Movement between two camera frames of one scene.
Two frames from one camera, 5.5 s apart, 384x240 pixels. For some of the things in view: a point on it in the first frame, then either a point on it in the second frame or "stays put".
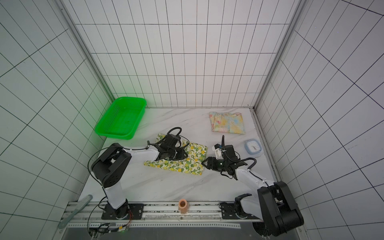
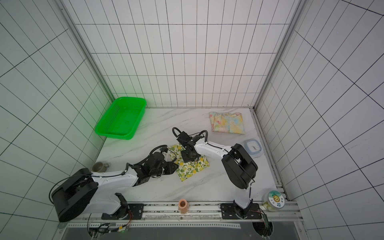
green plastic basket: [121, 119] stays put
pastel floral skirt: [229, 123] stays put
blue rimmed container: [253, 146] stays put
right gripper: [215, 163] → [190, 152]
